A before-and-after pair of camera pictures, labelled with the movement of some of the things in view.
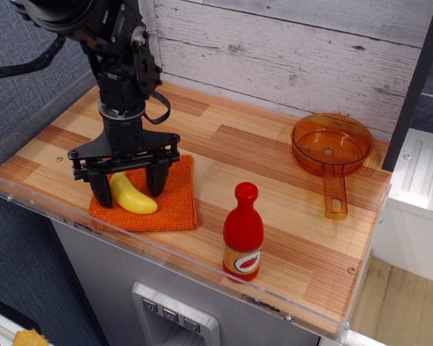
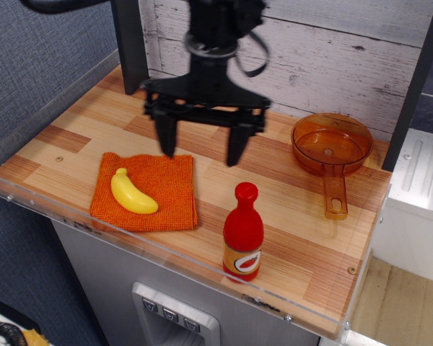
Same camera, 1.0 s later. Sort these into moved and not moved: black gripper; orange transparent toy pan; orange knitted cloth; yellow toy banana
Moved: black gripper
Not moved: orange transparent toy pan; orange knitted cloth; yellow toy banana
